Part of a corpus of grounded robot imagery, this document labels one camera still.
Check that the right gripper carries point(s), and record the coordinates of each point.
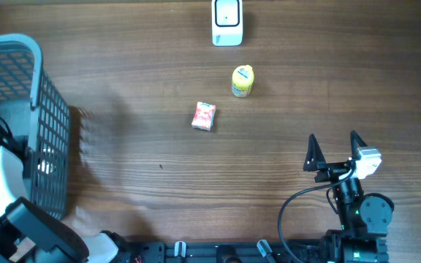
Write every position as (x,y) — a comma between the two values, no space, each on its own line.
(330,170)

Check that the yellow bottle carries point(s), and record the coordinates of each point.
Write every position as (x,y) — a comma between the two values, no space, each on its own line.
(242,81)

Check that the red white tissue pack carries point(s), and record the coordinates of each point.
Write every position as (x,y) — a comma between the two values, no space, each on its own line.
(203,117)

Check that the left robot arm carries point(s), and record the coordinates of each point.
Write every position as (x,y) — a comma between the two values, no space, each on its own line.
(55,242)

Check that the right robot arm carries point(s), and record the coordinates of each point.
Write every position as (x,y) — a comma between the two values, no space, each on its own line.
(364,217)

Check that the white barcode scanner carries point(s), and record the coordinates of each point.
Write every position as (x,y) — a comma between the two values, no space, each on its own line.
(227,22)

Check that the grey plastic shopping basket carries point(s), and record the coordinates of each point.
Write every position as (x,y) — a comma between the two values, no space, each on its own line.
(34,129)

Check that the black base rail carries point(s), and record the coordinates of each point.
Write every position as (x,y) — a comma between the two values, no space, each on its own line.
(225,252)

